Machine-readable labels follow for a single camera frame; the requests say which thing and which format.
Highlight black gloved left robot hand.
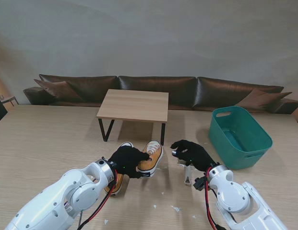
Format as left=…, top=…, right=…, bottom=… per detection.
left=107, top=146, right=150, bottom=180

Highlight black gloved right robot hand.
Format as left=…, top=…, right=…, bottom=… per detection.
left=170, top=139, right=220, bottom=173

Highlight beige hand brush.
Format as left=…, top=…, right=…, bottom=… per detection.
left=179, top=159, right=195, bottom=186

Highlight yellow canvas sneaker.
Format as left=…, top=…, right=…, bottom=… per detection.
left=136, top=140, right=164, bottom=178
left=103, top=141, right=134, bottom=198

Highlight teal plastic basin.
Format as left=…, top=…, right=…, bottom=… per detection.
left=208, top=106, right=274, bottom=170

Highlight small wooden stand black legs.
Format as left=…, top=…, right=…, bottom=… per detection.
left=96, top=89, right=169, bottom=146

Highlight brown leather sofa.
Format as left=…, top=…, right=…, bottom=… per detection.
left=23, top=74, right=298, bottom=115

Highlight brown cushion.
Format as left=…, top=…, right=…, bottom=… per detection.
left=34, top=79, right=83, bottom=101
left=237, top=88, right=293, bottom=113

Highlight small background side table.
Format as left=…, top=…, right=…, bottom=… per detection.
left=0, top=95, right=19, bottom=107

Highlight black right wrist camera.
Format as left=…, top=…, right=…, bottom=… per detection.
left=193, top=176, right=208, bottom=192

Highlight red black left arm cable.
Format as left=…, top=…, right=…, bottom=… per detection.
left=79, top=167, right=118, bottom=228

